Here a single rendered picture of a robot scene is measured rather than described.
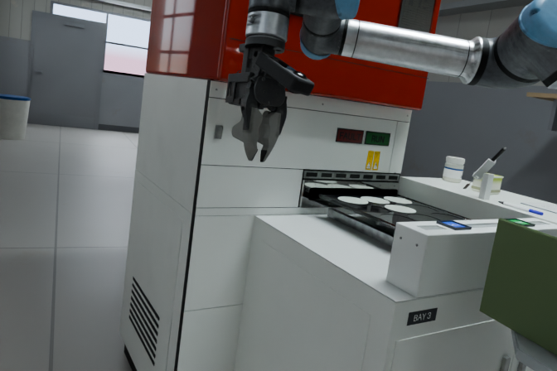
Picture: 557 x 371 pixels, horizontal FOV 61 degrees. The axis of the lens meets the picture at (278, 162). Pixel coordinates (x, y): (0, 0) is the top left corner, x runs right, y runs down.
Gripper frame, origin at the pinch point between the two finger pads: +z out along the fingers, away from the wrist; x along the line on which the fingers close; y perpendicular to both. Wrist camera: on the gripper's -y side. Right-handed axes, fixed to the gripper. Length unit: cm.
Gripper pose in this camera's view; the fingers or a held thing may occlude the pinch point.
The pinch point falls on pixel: (259, 154)
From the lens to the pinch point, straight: 82.1
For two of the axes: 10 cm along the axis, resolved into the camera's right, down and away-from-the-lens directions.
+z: -1.2, 9.9, 0.0
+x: -7.2, -0.9, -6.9
